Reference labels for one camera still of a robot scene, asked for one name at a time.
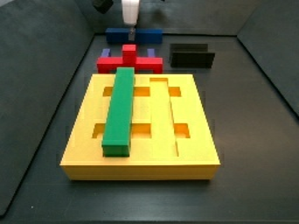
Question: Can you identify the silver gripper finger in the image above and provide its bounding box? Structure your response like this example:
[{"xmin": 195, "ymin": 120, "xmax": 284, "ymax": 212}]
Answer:
[
  {"xmin": 131, "ymin": 27, "xmax": 137, "ymax": 41},
  {"xmin": 129, "ymin": 27, "xmax": 133, "ymax": 41}
]

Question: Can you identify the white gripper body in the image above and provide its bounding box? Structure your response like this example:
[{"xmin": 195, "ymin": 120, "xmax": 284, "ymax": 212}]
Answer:
[{"xmin": 122, "ymin": 0, "xmax": 141, "ymax": 26}]

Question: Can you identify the blue rectangular bar block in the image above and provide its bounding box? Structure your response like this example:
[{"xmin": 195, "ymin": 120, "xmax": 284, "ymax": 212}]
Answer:
[{"xmin": 106, "ymin": 28, "xmax": 163, "ymax": 44}]

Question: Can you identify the yellow slotted board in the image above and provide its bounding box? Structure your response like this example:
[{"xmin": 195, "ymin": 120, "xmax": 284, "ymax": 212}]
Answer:
[{"xmin": 61, "ymin": 74, "xmax": 221, "ymax": 180}]

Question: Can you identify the purple comb-shaped block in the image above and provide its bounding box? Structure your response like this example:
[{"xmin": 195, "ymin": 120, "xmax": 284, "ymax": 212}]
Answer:
[{"xmin": 101, "ymin": 48, "xmax": 155, "ymax": 58}]

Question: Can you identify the red comb-shaped block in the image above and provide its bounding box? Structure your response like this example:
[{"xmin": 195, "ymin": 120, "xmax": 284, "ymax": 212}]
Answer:
[{"xmin": 97, "ymin": 45, "xmax": 165, "ymax": 74}]

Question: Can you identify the green rectangular bar block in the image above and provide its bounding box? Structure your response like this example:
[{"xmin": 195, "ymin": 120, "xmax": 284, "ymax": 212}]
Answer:
[{"xmin": 102, "ymin": 67, "xmax": 135, "ymax": 157}]

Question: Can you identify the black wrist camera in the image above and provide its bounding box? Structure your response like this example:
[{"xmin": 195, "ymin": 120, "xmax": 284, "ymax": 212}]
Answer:
[{"xmin": 93, "ymin": 0, "xmax": 114, "ymax": 14}]

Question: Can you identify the black angled bracket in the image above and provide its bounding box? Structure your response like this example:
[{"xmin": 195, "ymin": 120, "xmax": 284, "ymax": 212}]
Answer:
[{"xmin": 170, "ymin": 44, "xmax": 215, "ymax": 68}]

